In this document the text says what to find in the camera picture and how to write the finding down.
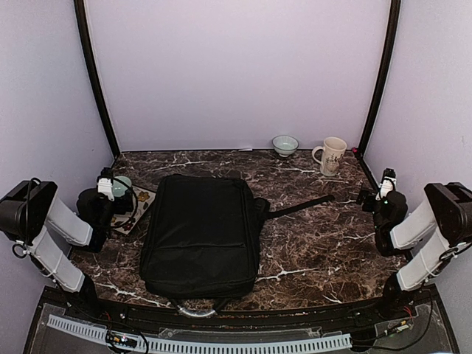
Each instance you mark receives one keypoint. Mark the white cable duct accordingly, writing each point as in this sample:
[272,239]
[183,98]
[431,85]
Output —
[169,340]

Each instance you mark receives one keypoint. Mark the right black frame post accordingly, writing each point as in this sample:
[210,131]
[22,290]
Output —
[386,57]

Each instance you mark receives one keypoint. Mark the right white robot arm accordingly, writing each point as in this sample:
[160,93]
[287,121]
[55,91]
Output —
[437,230]

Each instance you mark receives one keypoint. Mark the floral placemat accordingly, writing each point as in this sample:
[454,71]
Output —
[142,201]

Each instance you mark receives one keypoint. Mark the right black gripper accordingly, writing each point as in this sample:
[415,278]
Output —
[370,193]

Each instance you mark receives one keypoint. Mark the cream mug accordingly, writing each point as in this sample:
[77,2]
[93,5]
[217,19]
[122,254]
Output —
[329,155]

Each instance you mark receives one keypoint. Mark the black student bag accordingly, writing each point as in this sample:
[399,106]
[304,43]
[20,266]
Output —
[202,247]

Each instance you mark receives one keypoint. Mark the green bowl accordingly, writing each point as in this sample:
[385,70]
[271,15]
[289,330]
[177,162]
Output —
[121,188]

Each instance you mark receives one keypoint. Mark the left black frame post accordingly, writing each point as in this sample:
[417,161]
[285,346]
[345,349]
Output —
[93,76]

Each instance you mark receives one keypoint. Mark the black frame post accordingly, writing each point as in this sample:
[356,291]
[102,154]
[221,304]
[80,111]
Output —
[93,76]
[386,57]

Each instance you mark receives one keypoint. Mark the small white bowl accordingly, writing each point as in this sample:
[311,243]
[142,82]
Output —
[285,146]

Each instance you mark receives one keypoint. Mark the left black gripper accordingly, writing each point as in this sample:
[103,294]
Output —
[122,209]

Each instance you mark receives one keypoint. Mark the black front table rail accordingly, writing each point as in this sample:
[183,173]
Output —
[363,319]

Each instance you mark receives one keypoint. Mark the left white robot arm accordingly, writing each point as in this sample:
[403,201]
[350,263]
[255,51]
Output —
[33,210]

